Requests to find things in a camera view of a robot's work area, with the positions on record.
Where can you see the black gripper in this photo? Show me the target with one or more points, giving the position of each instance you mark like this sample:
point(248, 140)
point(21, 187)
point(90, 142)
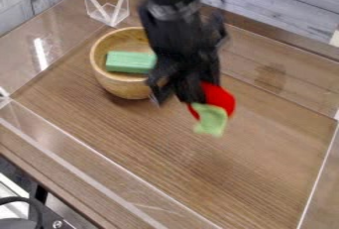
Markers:
point(186, 45)

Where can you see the red plush strawberry toy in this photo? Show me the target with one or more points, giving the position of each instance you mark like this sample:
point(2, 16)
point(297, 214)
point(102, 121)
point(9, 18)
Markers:
point(213, 114)

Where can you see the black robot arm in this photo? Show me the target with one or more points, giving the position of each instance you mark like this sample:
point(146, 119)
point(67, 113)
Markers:
point(169, 10)

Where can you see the wooden bowl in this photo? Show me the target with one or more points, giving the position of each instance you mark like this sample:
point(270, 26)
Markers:
point(125, 85)

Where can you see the green rectangular block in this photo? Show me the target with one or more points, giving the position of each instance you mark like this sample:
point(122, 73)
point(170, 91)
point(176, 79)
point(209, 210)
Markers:
point(130, 62)

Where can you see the clear acrylic corner bracket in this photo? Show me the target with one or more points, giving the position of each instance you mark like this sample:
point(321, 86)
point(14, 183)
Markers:
point(109, 13)

